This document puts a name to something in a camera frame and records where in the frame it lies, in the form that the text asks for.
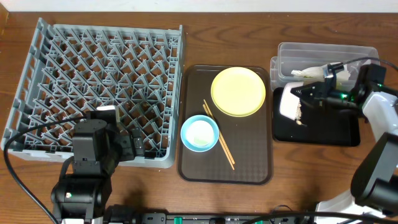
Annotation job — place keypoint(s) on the brown serving tray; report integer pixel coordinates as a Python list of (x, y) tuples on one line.
[(249, 138)]

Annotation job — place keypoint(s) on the grey dishwasher rack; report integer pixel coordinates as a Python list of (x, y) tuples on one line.
[(72, 69)]

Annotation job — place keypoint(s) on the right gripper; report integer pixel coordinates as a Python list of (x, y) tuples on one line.
[(318, 89)]

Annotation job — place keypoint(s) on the lower wooden chopstick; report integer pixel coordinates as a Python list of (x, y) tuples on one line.
[(221, 139)]

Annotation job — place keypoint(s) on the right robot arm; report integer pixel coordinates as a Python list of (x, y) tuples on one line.
[(373, 192)]

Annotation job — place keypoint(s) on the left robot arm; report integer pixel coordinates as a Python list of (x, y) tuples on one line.
[(99, 144)]

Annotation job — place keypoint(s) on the clear plastic bin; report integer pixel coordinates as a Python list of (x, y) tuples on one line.
[(299, 56)]

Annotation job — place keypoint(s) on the light blue bowl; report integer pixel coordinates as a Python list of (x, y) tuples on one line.
[(199, 133)]

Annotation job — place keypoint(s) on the black waste tray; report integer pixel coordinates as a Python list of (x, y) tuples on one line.
[(318, 127)]

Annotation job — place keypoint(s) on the rice and food scraps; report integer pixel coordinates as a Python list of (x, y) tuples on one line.
[(298, 115)]

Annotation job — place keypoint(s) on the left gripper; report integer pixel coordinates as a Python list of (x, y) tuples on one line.
[(137, 144)]

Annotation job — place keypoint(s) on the white bowl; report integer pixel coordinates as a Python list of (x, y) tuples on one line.
[(289, 102)]

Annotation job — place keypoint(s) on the yellow plate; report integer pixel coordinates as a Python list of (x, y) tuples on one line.
[(238, 91)]

